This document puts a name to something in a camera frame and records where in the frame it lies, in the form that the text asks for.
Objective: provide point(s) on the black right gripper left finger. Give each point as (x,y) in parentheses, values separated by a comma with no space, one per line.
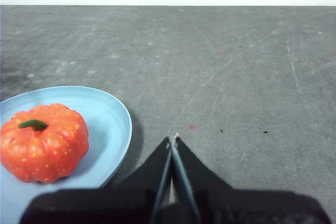
(105,205)

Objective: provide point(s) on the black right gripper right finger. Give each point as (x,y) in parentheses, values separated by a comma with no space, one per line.
(249,208)

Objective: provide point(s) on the orange toy pumpkin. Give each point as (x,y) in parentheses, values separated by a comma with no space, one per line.
(42,150)

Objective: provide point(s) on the blue round plate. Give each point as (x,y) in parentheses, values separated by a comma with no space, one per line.
(105,129)

